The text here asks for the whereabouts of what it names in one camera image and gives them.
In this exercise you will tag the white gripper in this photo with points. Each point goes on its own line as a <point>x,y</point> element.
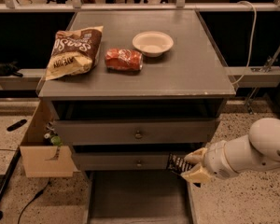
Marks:
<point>220,160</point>

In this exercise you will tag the dark chocolate rxbar wrapper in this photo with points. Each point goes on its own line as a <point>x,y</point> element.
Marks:
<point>177,164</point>

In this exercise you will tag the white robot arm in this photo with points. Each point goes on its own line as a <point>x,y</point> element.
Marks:
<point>259,150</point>

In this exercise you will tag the grey open bottom drawer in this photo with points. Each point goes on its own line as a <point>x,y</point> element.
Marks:
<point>138,197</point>

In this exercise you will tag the grey drawer cabinet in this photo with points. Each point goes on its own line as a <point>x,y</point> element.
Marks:
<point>186,82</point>

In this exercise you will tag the grey middle drawer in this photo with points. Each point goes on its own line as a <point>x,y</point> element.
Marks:
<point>114,161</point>

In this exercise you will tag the grey top drawer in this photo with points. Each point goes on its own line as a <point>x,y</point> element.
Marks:
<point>128,132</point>

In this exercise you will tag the white paper bowl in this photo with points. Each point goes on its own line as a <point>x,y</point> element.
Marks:
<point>152,43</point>

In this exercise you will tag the crushed red soda can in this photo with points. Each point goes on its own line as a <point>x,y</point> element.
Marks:
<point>123,60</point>

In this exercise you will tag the green bottle in box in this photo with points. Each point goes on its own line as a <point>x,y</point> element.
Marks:
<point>55,139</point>

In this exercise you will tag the cardboard box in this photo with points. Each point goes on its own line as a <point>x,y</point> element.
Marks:
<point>40,158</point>

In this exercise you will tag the brown white chip bag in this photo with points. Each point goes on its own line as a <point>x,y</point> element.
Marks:
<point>74,52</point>

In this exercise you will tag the black marker on floor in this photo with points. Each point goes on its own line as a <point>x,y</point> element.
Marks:
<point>16,125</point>

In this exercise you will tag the black cloth item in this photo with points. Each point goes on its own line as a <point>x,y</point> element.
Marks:
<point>10,69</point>

